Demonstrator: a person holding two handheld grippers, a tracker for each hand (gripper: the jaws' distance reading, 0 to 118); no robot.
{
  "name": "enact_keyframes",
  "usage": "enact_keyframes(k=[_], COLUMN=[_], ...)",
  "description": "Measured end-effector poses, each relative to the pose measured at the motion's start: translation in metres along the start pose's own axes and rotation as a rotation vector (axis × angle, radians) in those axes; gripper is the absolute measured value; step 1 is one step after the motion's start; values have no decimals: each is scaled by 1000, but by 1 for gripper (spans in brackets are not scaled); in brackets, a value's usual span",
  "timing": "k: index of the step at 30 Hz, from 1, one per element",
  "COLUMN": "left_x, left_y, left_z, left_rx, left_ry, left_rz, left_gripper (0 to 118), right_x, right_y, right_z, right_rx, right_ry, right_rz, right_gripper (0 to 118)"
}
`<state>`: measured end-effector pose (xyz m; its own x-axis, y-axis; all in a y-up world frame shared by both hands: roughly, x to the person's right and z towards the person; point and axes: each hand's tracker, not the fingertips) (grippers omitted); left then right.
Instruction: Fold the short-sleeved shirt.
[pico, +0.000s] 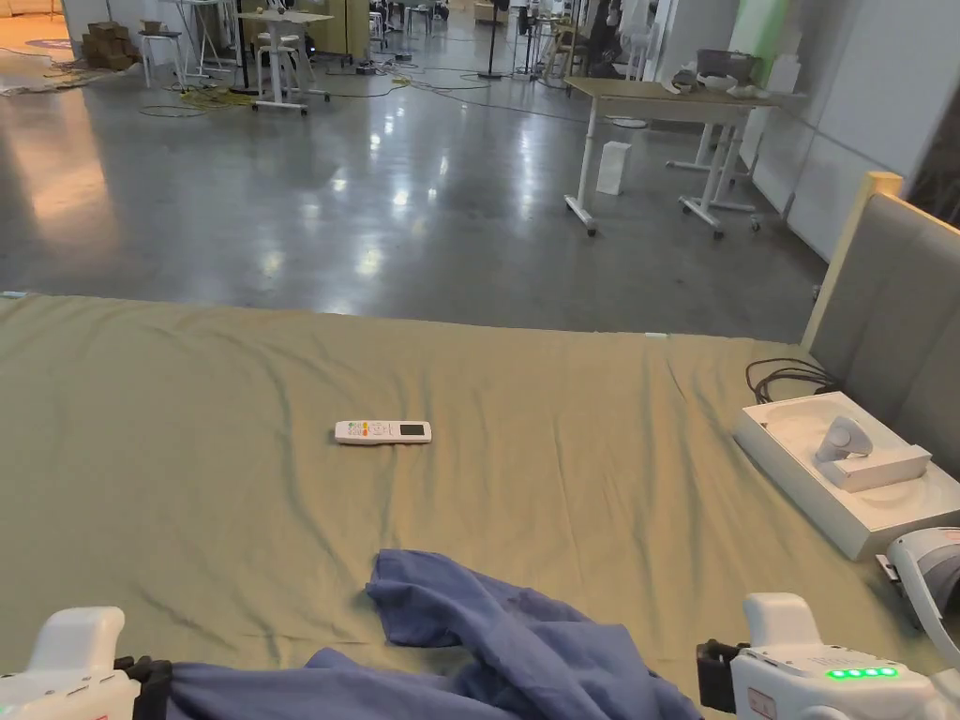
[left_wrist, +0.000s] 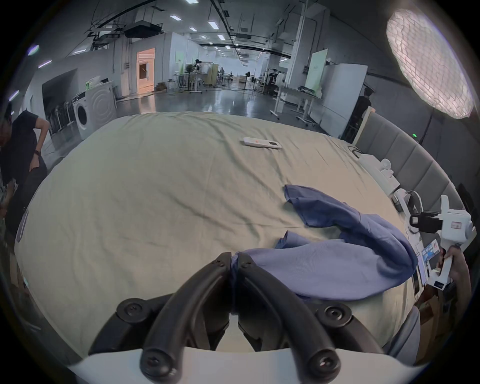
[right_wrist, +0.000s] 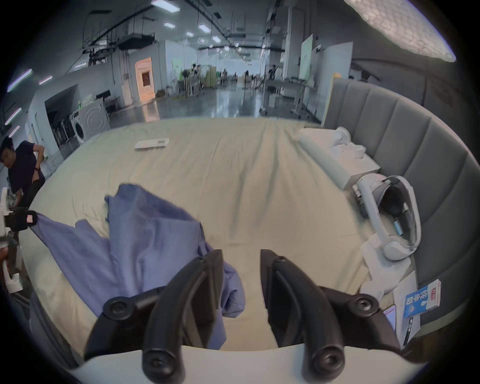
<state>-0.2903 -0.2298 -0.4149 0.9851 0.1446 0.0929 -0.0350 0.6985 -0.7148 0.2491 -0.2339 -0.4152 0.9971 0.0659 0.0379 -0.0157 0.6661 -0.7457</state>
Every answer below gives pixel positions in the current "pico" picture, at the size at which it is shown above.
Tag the small white box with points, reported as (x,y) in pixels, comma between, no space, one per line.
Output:
(877,469)

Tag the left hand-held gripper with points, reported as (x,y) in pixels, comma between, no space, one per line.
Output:
(67,675)

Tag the white standing desk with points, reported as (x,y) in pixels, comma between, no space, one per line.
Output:
(281,52)

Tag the white hand controller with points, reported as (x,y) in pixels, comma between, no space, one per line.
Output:
(844,439)

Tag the white carton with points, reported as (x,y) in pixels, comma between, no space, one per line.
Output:
(613,166)

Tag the white remote control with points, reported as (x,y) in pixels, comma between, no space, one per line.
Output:
(382,433)

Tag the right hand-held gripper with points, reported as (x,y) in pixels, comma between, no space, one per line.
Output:
(795,675)

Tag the dark blue shirt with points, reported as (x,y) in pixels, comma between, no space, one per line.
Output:
(525,652)

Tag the white packaging tray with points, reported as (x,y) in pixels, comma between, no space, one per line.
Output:
(900,510)

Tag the bed with pale green sheet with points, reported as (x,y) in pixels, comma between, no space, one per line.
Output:
(225,450)

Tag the stack of cardboard boxes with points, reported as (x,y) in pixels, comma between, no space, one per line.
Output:
(109,45)

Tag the grey padded headboard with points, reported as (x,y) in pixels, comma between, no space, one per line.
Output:
(892,315)

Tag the white and grey headset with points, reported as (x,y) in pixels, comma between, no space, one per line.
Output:
(926,570)

